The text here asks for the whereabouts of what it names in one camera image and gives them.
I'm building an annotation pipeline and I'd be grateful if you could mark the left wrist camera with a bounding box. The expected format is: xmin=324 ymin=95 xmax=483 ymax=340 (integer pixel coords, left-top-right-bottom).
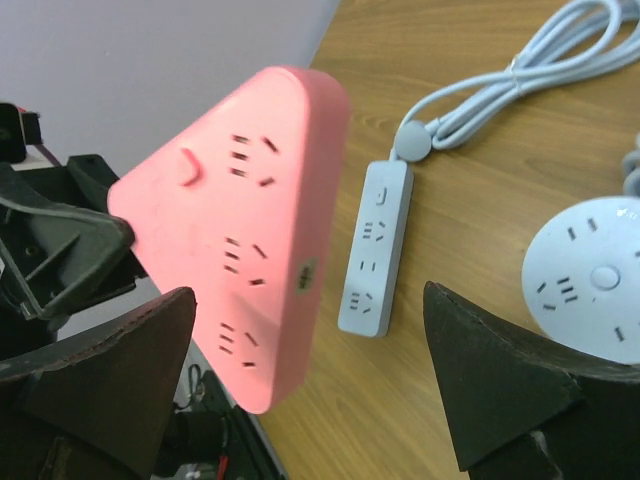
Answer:
xmin=0 ymin=102 xmax=42 ymax=164

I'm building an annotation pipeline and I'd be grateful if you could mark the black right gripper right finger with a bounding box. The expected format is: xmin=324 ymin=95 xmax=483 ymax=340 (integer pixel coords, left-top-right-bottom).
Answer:
xmin=423 ymin=281 xmax=639 ymax=480

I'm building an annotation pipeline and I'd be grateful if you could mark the pink triangular power strip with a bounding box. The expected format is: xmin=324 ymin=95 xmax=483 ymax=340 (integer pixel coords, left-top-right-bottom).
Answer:
xmin=107 ymin=66 xmax=350 ymax=414

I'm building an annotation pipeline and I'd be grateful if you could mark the white rectangular power strip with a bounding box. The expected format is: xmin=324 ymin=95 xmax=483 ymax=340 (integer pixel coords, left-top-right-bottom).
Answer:
xmin=338 ymin=160 xmax=414 ymax=338

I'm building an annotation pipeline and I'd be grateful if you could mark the white round power strip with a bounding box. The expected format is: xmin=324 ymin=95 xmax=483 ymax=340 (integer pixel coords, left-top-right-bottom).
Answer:
xmin=521 ymin=196 xmax=639 ymax=364

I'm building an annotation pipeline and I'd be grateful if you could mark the white power strip cable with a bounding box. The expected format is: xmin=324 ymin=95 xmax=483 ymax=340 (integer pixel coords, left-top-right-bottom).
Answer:
xmin=394 ymin=0 xmax=640 ymax=164

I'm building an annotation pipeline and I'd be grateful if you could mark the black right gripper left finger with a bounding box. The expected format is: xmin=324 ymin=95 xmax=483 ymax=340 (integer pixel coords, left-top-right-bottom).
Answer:
xmin=1 ymin=287 xmax=196 ymax=479

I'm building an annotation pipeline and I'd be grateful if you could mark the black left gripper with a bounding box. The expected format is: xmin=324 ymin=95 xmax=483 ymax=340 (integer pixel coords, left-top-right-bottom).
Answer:
xmin=1 ymin=154 xmax=146 ymax=345

